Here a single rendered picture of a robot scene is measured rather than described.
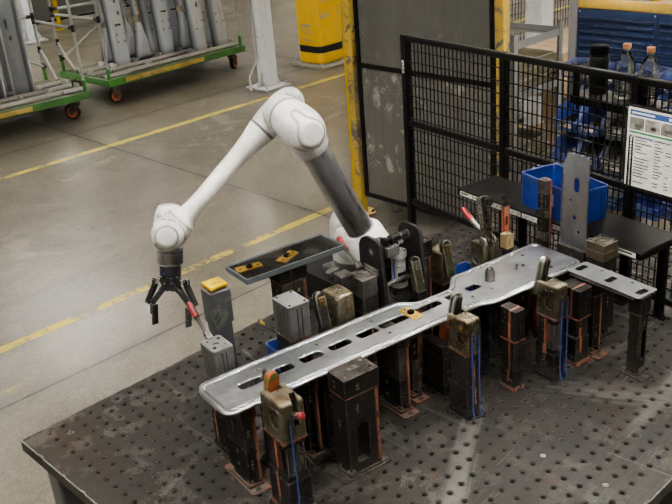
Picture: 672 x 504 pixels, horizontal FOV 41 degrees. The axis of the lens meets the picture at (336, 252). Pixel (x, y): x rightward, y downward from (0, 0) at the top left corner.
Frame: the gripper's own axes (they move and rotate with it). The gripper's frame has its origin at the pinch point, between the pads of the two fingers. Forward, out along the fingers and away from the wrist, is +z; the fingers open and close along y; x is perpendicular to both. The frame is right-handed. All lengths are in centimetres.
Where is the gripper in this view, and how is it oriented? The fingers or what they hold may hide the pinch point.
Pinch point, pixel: (171, 322)
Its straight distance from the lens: 317.8
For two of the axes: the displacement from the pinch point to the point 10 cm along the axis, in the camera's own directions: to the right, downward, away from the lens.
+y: -9.3, -0.4, 3.7
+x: -3.8, 1.1, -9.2
